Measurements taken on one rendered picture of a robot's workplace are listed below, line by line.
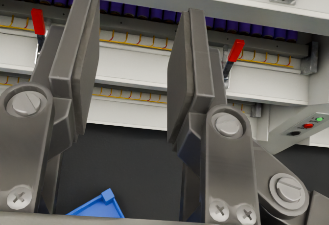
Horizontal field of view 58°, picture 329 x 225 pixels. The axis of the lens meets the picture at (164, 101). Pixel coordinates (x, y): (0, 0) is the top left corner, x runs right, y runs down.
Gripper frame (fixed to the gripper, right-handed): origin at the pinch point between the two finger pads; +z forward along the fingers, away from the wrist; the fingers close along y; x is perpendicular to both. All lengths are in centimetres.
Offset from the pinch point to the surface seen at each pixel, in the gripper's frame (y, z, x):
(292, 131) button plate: 34, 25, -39
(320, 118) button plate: 35, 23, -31
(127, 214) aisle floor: 3, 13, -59
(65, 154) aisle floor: -12, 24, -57
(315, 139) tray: 45, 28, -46
